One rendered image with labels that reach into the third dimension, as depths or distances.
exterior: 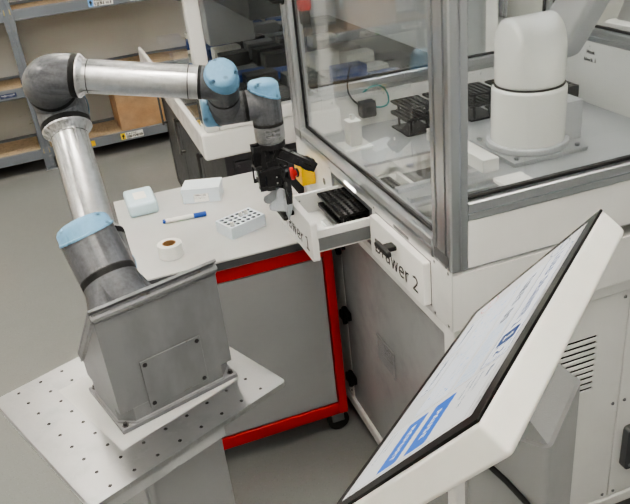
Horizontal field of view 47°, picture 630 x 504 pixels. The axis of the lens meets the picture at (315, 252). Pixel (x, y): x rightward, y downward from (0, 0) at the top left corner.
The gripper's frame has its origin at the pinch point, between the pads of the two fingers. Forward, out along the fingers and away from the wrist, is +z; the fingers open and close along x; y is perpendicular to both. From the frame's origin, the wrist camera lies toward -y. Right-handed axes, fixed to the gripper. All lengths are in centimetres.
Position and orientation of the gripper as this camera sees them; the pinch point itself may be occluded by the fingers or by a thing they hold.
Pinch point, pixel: (288, 211)
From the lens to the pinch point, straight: 189.8
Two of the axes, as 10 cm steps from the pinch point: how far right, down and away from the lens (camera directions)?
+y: -9.4, 2.4, -2.5
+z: 1.0, 8.8, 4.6
